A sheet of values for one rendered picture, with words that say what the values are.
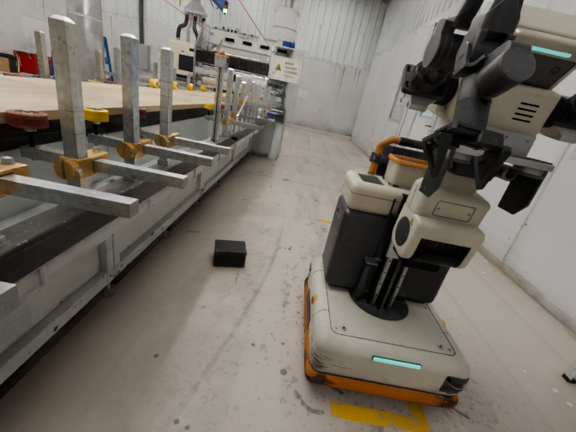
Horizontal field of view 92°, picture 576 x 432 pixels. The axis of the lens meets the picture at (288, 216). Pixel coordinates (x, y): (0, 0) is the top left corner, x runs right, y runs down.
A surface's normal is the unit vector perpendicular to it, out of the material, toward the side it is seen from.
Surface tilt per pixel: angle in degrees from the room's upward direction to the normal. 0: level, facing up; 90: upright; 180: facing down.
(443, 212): 98
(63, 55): 90
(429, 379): 90
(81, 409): 0
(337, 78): 90
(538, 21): 43
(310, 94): 90
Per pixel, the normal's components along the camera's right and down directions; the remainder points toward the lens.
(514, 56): 0.04, -0.04
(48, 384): 0.19, -0.90
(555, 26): 0.11, -0.40
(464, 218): -0.08, 0.51
